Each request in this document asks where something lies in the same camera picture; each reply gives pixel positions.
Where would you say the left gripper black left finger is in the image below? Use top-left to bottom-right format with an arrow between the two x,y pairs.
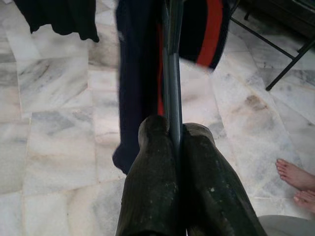
115,114 -> 180,236

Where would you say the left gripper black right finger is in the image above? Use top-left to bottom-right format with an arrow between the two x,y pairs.
180,122 -> 268,236

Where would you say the dark grey plastic hanger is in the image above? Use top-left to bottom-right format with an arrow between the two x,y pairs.
161,0 -> 185,173

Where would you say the navy garment red stripe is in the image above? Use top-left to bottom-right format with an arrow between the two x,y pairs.
112,0 -> 231,175

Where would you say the person's bare foot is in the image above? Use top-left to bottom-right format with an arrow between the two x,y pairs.
275,158 -> 315,191
294,189 -> 315,213

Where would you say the black folding chair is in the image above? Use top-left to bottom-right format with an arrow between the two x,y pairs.
230,0 -> 315,91

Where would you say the black T-shirt green logo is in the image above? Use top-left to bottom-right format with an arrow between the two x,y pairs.
12,0 -> 100,43

